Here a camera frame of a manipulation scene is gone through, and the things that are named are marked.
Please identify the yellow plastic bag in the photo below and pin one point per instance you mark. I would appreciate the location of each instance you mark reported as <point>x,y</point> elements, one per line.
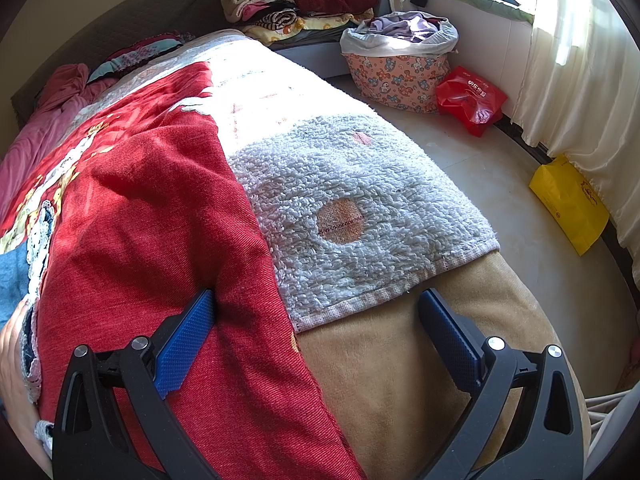
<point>570,205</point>

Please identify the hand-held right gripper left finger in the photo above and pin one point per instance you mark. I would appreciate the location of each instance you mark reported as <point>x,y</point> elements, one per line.
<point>185,345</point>

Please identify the dark padded headboard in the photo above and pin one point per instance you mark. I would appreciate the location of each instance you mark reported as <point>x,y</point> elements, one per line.
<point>100,20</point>

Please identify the grey bedside bench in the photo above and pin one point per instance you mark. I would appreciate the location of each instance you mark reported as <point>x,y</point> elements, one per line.
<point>315,57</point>

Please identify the white fleece blanket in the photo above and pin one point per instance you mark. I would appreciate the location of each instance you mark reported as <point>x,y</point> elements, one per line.
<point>350,170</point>

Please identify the floral pillow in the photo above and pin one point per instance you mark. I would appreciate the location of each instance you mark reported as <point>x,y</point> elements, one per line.
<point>135,52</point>

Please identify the person's left forearm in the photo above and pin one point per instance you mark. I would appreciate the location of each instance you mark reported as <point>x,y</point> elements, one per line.
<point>12,360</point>

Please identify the red floral blanket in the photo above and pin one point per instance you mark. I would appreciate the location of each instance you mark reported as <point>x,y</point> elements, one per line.
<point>150,210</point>

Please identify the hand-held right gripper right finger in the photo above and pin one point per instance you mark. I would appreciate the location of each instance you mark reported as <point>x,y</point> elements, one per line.
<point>450,341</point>

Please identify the stack of folded clothes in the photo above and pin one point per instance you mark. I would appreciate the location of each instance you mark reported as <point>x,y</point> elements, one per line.
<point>325,0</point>

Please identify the purple clothes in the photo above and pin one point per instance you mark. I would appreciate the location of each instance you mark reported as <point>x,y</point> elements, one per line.
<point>400,25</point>

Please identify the beige blanket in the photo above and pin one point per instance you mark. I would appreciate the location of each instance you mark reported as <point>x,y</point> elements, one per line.
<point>400,385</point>

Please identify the pink quilt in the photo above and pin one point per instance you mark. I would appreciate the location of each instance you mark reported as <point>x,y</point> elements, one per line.
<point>30,145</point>

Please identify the blue denim pants lace trim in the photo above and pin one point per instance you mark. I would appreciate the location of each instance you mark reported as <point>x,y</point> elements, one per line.
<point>12,270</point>

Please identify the red plastic bag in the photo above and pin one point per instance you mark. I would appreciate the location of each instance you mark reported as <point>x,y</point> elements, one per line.
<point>470,100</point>

